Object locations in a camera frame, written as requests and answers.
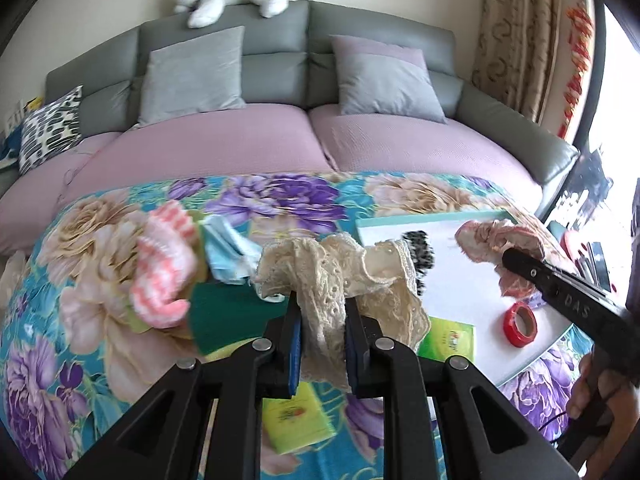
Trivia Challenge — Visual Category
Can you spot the dark green scouring pad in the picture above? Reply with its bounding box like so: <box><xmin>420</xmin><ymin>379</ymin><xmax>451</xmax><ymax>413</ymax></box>
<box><xmin>188</xmin><ymin>282</ymin><xmax>288</xmax><ymax>356</ymax></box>

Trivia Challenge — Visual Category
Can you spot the pink floral scrunchie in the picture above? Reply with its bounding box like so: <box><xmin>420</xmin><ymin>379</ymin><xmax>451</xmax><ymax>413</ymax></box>
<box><xmin>454</xmin><ymin>220</ymin><xmax>559</xmax><ymax>301</ymax></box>

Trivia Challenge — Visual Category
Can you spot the pink white knitted item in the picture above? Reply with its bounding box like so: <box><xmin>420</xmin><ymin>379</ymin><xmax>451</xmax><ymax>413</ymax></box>
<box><xmin>130</xmin><ymin>200</ymin><xmax>198</xmax><ymax>328</ymax></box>

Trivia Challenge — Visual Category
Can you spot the light blue face mask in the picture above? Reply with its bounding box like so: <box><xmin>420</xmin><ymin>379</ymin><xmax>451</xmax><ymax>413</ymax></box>
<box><xmin>200</xmin><ymin>214</ymin><xmax>262</xmax><ymax>285</ymax></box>

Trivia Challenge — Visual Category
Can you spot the black white leopard scrunchie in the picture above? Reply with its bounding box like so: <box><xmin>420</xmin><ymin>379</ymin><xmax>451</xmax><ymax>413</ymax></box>
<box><xmin>402</xmin><ymin>231</ymin><xmax>434</xmax><ymax>296</ymax></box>

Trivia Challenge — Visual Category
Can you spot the cream lace fabric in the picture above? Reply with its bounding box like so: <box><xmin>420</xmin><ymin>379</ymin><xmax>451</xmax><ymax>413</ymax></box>
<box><xmin>252</xmin><ymin>233</ymin><xmax>431</xmax><ymax>392</ymax></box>

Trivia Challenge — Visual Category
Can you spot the person's right hand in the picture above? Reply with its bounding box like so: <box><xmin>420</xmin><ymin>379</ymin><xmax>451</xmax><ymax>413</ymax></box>
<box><xmin>566</xmin><ymin>353</ymin><xmax>639</xmax><ymax>479</ymax></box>

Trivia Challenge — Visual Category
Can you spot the red tape roll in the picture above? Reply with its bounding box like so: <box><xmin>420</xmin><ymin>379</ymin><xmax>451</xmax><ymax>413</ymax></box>
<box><xmin>502</xmin><ymin>301</ymin><xmax>538</xmax><ymax>348</ymax></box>

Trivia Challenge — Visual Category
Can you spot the white tray with teal rim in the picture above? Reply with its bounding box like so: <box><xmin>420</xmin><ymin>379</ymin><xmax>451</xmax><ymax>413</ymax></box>
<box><xmin>355</xmin><ymin>209</ymin><xmax>572</xmax><ymax>386</ymax></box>

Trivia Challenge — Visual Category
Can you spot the green tissue pack on tray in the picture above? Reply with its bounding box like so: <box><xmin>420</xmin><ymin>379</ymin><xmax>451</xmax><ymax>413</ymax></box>
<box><xmin>418</xmin><ymin>316</ymin><xmax>474</xmax><ymax>362</ymax></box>

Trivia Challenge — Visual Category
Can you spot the floral turquoise tablecloth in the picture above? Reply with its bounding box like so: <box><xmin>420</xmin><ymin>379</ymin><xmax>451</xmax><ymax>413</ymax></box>
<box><xmin>1</xmin><ymin>171</ymin><xmax>591</xmax><ymax>479</ymax></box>

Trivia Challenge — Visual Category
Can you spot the yellow green tissue pack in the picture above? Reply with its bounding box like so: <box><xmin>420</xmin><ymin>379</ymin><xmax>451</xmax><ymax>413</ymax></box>
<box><xmin>262</xmin><ymin>382</ymin><xmax>336</xmax><ymax>454</ymax></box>

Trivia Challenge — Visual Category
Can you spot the beige patterned curtain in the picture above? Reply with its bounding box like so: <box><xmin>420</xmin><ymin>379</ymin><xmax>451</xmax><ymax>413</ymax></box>
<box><xmin>472</xmin><ymin>0</ymin><xmax>561</xmax><ymax>122</ymax></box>

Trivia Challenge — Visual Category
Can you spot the red hanging ornament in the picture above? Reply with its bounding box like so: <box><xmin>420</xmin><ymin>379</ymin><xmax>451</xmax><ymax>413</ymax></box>
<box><xmin>558</xmin><ymin>0</ymin><xmax>596</xmax><ymax>140</ymax></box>

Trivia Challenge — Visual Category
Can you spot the pink sofa seat cover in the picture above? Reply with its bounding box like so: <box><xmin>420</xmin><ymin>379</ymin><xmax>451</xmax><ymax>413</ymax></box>
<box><xmin>1</xmin><ymin>104</ymin><xmax>542</xmax><ymax>256</ymax></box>

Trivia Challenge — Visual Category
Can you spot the black white patterned pillow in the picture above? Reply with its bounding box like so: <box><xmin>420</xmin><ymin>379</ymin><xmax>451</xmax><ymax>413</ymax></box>
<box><xmin>18</xmin><ymin>86</ymin><xmax>82</xmax><ymax>176</ymax></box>

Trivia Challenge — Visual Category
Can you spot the grey pillow with lilac band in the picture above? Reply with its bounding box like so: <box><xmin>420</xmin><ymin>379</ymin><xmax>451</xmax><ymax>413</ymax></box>
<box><xmin>331</xmin><ymin>35</ymin><xmax>446</xmax><ymax>124</ymax></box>

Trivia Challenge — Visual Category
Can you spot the plain grey pillow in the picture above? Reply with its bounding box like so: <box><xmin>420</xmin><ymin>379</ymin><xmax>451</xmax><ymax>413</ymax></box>
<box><xmin>137</xmin><ymin>26</ymin><xmax>245</xmax><ymax>127</ymax></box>

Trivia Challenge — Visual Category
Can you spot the grey green leather sofa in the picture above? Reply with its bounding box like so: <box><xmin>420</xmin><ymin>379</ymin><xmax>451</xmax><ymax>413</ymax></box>
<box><xmin>0</xmin><ymin>0</ymin><xmax>582</xmax><ymax>201</ymax></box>

